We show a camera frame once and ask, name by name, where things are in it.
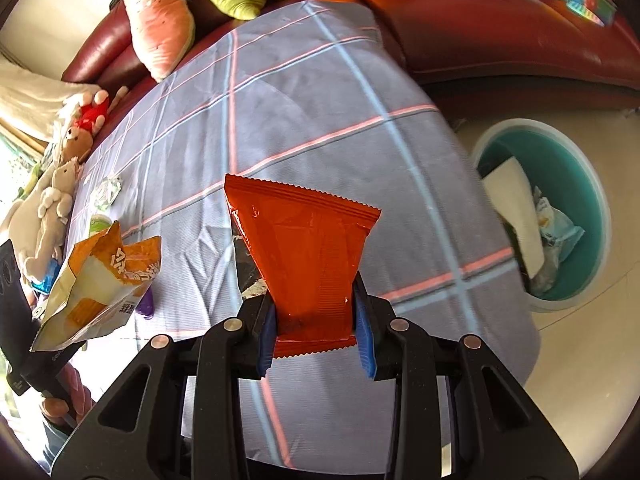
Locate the white blanket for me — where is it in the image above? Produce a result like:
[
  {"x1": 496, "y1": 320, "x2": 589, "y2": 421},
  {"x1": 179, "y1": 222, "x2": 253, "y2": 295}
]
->
[{"x1": 0, "y1": 56, "x2": 100, "y2": 142}]

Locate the white green yogurt cup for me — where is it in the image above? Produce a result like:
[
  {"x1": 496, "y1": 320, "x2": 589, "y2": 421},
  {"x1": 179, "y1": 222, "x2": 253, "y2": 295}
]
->
[{"x1": 89, "y1": 214, "x2": 113, "y2": 236}]

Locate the pink rabbit plush pillow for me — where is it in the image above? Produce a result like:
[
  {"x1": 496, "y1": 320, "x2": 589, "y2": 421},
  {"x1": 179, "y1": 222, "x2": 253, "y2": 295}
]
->
[{"x1": 124, "y1": 0, "x2": 195, "y2": 82}]

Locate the white paper sheet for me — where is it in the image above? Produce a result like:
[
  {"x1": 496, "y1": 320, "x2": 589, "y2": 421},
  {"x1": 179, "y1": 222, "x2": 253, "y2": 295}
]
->
[{"x1": 483, "y1": 157, "x2": 544, "y2": 278}]

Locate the brown teddy bear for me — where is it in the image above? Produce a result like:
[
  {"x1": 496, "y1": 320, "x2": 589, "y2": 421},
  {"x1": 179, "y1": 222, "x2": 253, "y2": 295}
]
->
[{"x1": 60, "y1": 126, "x2": 93, "y2": 164}]

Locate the red orange snack wrapper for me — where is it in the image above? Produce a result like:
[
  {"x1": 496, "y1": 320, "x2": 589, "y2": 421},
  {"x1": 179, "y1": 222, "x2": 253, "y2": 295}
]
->
[{"x1": 224, "y1": 174, "x2": 381, "y2": 358}]

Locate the orange yellow snack bag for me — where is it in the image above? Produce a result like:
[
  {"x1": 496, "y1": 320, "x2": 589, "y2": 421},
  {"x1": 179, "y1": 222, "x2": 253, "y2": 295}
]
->
[{"x1": 30, "y1": 222, "x2": 162, "y2": 352}]

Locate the crumpled plastic wrapper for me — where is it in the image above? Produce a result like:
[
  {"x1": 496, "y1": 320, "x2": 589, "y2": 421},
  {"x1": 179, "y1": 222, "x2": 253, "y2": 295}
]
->
[{"x1": 91, "y1": 177, "x2": 122, "y2": 211}]

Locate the purple egg toy shell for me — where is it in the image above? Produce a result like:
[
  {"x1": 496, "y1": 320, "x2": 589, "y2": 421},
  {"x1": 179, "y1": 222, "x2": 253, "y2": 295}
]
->
[{"x1": 136, "y1": 288, "x2": 155, "y2": 320}]

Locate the teal trash bin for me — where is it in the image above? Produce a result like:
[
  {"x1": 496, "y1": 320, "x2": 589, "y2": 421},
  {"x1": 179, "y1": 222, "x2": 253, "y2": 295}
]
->
[{"x1": 472, "y1": 118, "x2": 612, "y2": 312}]

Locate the red plush toy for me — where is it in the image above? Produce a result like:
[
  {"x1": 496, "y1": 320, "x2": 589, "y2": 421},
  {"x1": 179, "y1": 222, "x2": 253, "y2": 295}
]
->
[{"x1": 72, "y1": 86, "x2": 128, "y2": 136}]

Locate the dark red leather sofa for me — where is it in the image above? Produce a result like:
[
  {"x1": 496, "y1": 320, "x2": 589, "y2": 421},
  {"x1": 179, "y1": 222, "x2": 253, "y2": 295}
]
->
[{"x1": 62, "y1": 0, "x2": 639, "y2": 132}]

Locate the purple plaid tablecloth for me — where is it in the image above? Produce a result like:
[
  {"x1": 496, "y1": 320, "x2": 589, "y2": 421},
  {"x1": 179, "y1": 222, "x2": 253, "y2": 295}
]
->
[{"x1": 64, "y1": 0, "x2": 542, "y2": 467}]

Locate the light blue snack wrapper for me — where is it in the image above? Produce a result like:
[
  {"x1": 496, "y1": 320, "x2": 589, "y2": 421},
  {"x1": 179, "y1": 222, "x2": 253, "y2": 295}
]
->
[{"x1": 533, "y1": 186, "x2": 585, "y2": 294}]

